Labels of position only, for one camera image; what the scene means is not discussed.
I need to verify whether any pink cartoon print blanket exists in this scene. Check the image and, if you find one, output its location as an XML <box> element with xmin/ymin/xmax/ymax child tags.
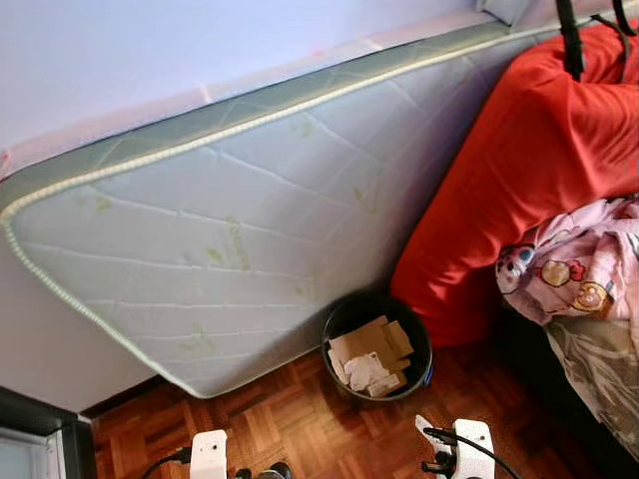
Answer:
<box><xmin>496</xmin><ymin>197</ymin><xmax>639</xmax><ymax>350</ymax></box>

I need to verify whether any black round waste bin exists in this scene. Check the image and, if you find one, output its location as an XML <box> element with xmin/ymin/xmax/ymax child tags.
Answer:
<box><xmin>319</xmin><ymin>291</ymin><xmax>434</xmax><ymax>402</ymax></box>

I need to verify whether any bed with beige floral sheet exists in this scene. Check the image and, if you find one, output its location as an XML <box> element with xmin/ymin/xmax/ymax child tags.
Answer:
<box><xmin>544</xmin><ymin>314</ymin><xmax>639</xmax><ymax>460</ymax></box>

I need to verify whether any white paper scrap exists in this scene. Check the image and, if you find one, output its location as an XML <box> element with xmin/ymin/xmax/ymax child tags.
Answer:
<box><xmin>414</xmin><ymin>414</ymin><xmax>441</xmax><ymax>445</ymax></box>

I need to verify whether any crumpled white tissue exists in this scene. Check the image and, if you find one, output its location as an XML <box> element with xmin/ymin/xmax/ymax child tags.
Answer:
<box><xmin>339</xmin><ymin>354</ymin><xmax>400</xmax><ymax>397</ymax></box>

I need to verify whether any red fabric sofa cushion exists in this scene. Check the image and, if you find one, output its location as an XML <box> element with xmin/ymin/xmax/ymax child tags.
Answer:
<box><xmin>391</xmin><ymin>22</ymin><xmax>639</xmax><ymax>350</ymax></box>

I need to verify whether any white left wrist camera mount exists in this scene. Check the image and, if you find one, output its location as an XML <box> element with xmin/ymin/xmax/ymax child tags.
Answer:
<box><xmin>190</xmin><ymin>429</ymin><xmax>229</xmax><ymax>479</ymax></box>

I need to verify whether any black hanging strap cable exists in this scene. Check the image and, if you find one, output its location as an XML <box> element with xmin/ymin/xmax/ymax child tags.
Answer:
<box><xmin>554</xmin><ymin>0</ymin><xmax>639</xmax><ymax>81</ymax></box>

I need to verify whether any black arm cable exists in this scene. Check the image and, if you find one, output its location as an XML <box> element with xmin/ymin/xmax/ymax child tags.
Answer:
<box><xmin>421</xmin><ymin>427</ymin><xmax>520</xmax><ymax>479</ymax></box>
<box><xmin>140</xmin><ymin>449</ymin><xmax>193</xmax><ymax>479</ymax></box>

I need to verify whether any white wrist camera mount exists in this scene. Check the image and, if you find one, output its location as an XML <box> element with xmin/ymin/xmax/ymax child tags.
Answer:
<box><xmin>451</xmin><ymin>419</ymin><xmax>495</xmax><ymax>479</ymax></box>
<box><xmin>190</xmin><ymin>429</ymin><xmax>229</xmax><ymax>479</ymax></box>

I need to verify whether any black framed cabinet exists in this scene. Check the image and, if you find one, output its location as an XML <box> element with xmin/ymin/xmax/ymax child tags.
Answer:
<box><xmin>0</xmin><ymin>387</ymin><xmax>96</xmax><ymax>479</ymax></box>

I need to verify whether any large brown cardboard piece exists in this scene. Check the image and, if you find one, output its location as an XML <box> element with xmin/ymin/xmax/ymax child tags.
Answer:
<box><xmin>327</xmin><ymin>316</ymin><xmax>392</xmax><ymax>370</ymax></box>

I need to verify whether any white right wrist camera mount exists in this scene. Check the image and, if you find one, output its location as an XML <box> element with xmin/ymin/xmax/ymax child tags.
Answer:
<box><xmin>451</xmin><ymin>419</ymin><xmax>495</xmax><ymax>479</ymax></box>

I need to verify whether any small brown cardboard piece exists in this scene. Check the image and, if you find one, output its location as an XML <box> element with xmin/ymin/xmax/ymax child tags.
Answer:
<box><xmin>384</xmin><ymin>321</ymin><xmax>415</xmax><ymax>362</ymax></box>

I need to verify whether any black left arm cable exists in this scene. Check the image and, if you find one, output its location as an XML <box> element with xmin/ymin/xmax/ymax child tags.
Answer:
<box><xmin>140</xmin><ymin>449</ymin><xmax>193</xmax><ymax>479</ymax></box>

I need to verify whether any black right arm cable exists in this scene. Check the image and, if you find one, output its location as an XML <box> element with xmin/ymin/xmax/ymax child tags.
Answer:
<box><xmin>421</xmin><ymin>427</ymin><xmax>520</xmax><ymax>479</ymax></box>

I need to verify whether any white quilted mattress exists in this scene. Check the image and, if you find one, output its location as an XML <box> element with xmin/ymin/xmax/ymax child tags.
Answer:
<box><xmin>0</xmin><ymin>10</ymin><xmax>560</xmax><ymax>400</ymax></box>

